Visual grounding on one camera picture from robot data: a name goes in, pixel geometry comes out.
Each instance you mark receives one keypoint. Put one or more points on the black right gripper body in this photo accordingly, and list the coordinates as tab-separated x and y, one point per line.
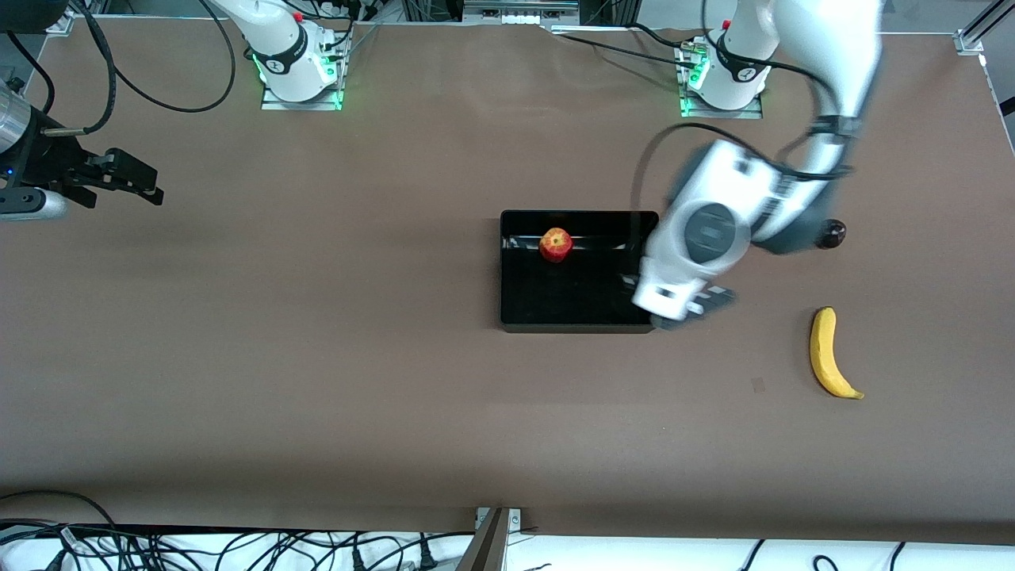
49	165

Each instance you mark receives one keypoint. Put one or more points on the black plastic box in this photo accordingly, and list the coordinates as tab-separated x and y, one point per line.
571	293

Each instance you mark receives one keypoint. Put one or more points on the yellow banana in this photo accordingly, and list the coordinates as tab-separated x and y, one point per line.
825	353

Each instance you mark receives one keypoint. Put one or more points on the red yellow apple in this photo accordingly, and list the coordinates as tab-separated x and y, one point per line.
557	244

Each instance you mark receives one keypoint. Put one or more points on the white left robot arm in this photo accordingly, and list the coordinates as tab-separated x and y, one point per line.
706	230

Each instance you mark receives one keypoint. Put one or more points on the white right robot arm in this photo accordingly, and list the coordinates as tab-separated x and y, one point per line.
289	55

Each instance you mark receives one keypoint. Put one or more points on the dark purple mangosteen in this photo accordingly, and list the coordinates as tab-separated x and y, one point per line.
834	235

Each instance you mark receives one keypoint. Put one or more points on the grey power strip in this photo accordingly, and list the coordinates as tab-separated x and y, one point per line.
519	9

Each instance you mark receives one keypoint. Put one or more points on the aluminium frame profile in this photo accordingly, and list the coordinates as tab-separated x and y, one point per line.
979	32
59	24

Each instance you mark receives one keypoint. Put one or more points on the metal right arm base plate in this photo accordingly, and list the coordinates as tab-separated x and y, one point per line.
273	103

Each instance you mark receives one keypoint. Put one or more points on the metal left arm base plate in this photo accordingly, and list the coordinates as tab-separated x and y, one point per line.
690	111

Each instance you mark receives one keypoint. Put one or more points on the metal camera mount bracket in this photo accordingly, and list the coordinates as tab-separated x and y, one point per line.
488	547

